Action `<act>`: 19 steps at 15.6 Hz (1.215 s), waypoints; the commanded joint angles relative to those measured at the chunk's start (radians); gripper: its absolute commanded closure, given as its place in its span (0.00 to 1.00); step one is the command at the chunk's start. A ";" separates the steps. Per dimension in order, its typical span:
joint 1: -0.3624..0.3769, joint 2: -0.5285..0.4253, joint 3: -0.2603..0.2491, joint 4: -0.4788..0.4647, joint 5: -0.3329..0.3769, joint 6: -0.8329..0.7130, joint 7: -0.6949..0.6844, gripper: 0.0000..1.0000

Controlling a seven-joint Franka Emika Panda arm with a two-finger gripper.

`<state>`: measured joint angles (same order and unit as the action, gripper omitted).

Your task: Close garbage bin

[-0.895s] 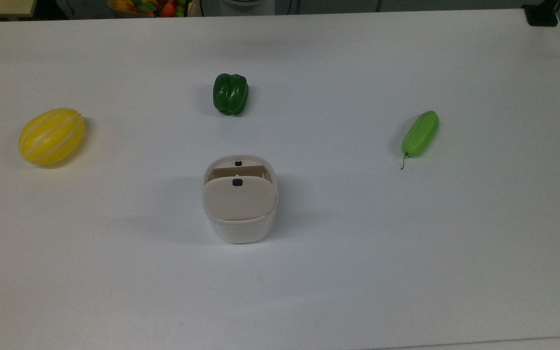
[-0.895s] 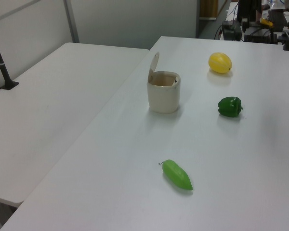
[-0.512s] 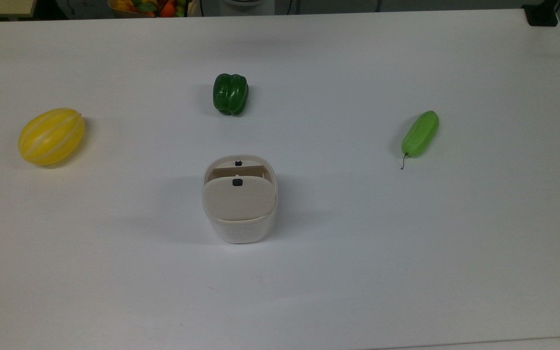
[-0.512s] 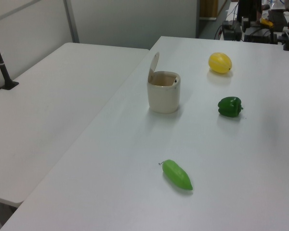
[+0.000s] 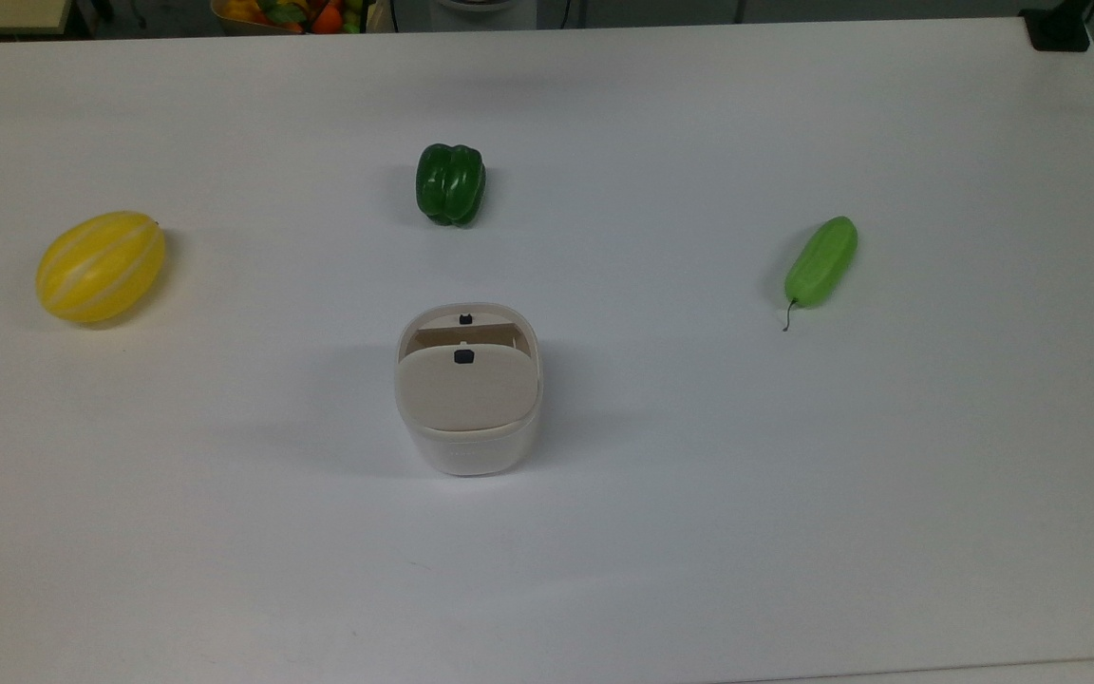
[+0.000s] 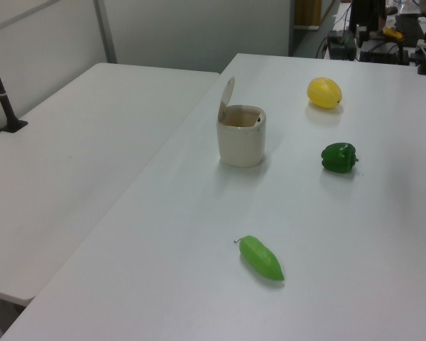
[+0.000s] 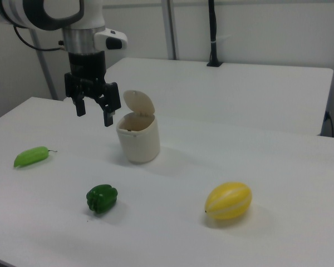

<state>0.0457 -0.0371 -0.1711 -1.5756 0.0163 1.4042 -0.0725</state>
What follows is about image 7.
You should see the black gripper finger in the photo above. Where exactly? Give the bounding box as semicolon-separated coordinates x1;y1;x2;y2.
96;82;122;128
73;93;87;117

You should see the beige plastic garbage bin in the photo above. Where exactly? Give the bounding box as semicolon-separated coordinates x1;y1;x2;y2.
116;112;161;165

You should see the dark cable at table edge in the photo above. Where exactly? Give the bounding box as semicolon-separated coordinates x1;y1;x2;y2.
323;110;334;137

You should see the dark green toy bell pepper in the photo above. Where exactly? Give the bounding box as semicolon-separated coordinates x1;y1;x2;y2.
86;184;119;215

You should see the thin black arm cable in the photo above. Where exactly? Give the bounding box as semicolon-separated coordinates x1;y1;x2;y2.
13;25;66;52

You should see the beige garbage bin lid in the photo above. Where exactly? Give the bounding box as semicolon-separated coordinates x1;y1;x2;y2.
123;89;156;116

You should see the black pole with base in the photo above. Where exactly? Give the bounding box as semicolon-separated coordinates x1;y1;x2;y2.
206;0;223;68

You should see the yellow striped toy melon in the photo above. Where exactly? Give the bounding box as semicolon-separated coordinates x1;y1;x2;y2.
204;181;253;221

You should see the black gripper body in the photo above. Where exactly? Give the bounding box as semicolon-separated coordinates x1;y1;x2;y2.
63;51;112;106

